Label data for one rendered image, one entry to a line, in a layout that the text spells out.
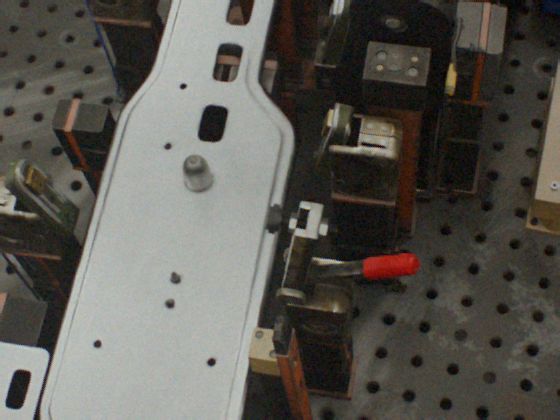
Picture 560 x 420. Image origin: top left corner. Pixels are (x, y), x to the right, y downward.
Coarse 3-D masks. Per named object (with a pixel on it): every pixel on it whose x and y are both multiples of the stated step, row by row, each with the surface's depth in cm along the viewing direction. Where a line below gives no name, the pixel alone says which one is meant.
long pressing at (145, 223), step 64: (192, 0) 137; (256, 0) 136; (192, 64) 133; (256, 64) 132; (128, 128) 130; (192, 128) 129; (256, 128) 128; (128, 192) 126; (192, 192) 125; (256, 192) 125; (128, 256) 122; (192, 256) 122; (256, 256) 121; (64, 320) 120; (128, 320) 119; (192, 320) 119; (256, 320) 118; (64, 384) 117; (128, 384) 116; (192, 384) 115
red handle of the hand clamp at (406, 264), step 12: (324, 264) 110; (336, 264) 109; (348, 264) 108; (360, 264) 107; (372, 264) 106; (384, 264) 105; (396, 264) 104; (408, 264) 104; (312, 276) 111; (324, 276) 110; (336, 276) 109; (348, 276) 108; (360, 276) 108; (372, 276) 106; (384, 276) 106; (396, 276) 105
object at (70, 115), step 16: (64, 112) 132; (80, 112) 132; (96, 112) 132; (64, 128) 132; (80, 128) 131; (96, 128) 131; (112, 128) 135; (64, 144) 135; (80, 144) 135; (96, 144) 134; (80, 160) 138; (96, 160) 138; (96, 176) 144; (96, 192) 149
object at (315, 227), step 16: (272, 208) 100; (304, 208) 100; (320, 208) 100; (272, 224) 99; (288, 224) 100; (304, 224) 100; (320, 224) 99; (304, 240) 99; (288, 256) 111; (304, 256) 103; (288, 272) 107; (304, 272) 107
